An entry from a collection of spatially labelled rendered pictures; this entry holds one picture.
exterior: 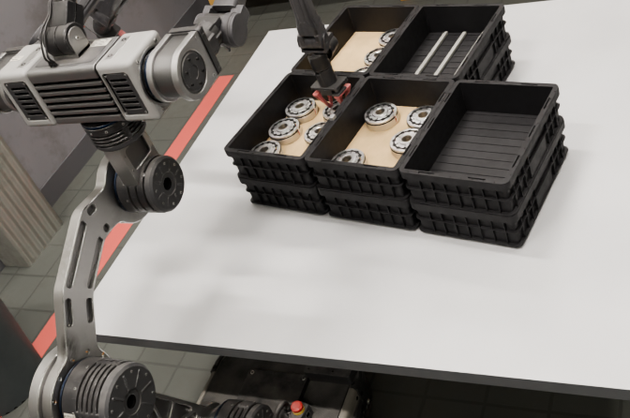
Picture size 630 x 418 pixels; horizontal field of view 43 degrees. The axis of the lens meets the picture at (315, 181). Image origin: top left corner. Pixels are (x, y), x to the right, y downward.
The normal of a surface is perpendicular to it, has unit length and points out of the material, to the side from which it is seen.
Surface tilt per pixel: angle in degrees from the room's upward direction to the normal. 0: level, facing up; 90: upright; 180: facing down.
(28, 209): 90
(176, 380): 0
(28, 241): 90
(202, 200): 0
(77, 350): 90
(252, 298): 0
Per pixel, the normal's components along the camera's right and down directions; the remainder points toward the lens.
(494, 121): -0.32, -0.73
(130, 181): -0.33, 0.68
